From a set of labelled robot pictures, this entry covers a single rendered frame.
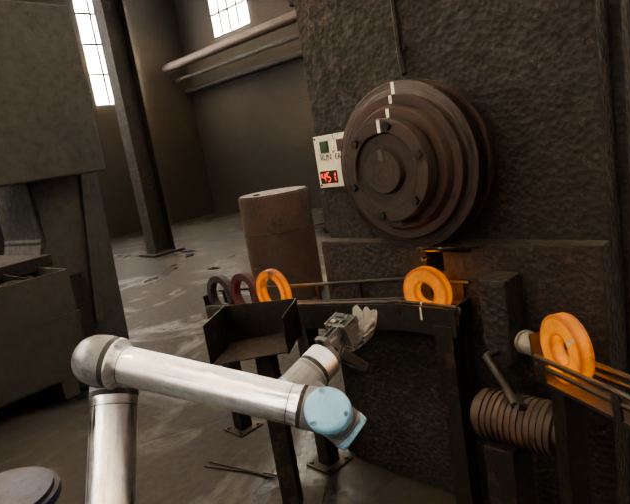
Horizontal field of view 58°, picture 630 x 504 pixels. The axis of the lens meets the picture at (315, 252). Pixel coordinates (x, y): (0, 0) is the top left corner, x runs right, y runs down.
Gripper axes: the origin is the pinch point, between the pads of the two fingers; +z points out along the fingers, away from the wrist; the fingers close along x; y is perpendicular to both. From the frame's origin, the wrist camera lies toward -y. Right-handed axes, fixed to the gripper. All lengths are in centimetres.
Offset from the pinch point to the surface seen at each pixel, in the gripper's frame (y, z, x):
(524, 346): -10.4, 8.0, -36.3
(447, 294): -8.3, 22.5, -7.8
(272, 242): -74, 152, 243
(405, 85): 49, 38, -4
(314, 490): -72, -16, 46
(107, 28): 139, 336, 637
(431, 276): -3.2, 23.7, -3.4
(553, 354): -7.7, 3.9, -45.2
